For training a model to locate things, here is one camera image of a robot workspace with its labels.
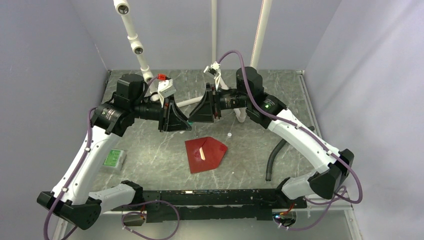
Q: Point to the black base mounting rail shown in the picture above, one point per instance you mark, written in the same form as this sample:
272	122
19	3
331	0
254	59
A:
259	204

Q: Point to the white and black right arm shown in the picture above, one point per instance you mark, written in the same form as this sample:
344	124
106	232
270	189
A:
268	111

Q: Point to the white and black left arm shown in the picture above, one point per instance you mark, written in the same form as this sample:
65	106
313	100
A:
72	198

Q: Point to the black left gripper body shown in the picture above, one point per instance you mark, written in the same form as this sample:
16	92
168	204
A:
163	119

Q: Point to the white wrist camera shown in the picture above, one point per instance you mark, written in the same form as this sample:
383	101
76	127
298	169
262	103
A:
213	70
165	87

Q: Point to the green white small box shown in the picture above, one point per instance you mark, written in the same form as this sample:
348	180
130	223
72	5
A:
114	161

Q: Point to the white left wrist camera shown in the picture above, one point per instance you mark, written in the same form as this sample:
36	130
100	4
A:
165	87

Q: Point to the red paper envelope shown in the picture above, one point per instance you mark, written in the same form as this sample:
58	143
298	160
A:
214	152

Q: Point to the aluminium extrusion frame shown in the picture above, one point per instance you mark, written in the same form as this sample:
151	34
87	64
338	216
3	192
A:
62	229

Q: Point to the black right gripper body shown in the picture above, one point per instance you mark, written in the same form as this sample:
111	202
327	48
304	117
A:
216	102

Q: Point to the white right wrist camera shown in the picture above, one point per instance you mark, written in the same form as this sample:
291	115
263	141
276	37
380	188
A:
213	70

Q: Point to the white PVC pipe frame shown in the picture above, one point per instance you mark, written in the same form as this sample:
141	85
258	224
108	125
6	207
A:
122	8

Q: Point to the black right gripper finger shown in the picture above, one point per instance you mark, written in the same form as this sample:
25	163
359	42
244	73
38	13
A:
204	111
209	89

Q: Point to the tan paper letter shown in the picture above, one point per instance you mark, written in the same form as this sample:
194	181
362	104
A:
201	154

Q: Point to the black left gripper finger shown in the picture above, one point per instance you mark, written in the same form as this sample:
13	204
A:
175	120
169	103

